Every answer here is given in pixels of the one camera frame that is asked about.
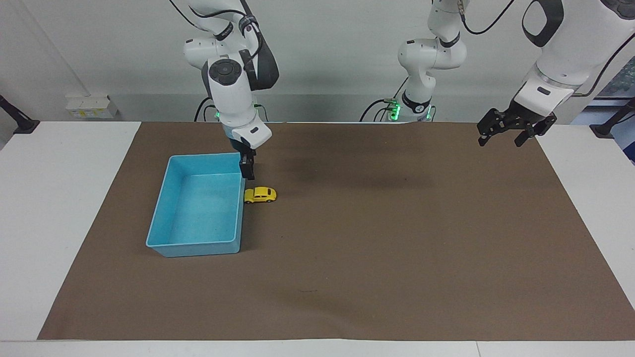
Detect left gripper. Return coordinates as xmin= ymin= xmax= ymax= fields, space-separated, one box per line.
xmin=477 ymin=101 xmax=558 ymax=148

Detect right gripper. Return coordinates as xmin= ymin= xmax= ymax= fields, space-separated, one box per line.
xmin=229 ymin=138 xmax=257 ymax=167

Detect yellow toy beetle car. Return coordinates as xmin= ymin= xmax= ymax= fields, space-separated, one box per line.
xmin=243 ymin=186 xmax=277 ymax=204

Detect light blue plastic bin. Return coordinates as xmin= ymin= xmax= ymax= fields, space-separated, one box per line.
xmin=145 ymin=152 xmax=248 ymax=258

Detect black stand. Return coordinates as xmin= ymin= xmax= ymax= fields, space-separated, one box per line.
xmin=589 ymin=97 xmax=635 ymax=139
xmin=0 ymin=94 xmax=41 ymax=135

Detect black cable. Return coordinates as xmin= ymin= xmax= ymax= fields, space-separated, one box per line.
xmin=169 ymin=0 xmax=264 ymax=60
xmin=359 ymin=76 xmax=410 ymax=122
xmin=575 ymin=31 xmax=635 ymax=98
xmin=458 ymin=0 xmax=517 ymax=36
xmin=193 ymin=96 xmax=217 ymax=122

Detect white wall socket box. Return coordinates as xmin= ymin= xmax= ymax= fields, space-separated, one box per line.
xmin=65 ymin=94 xmax=119 ymax=120

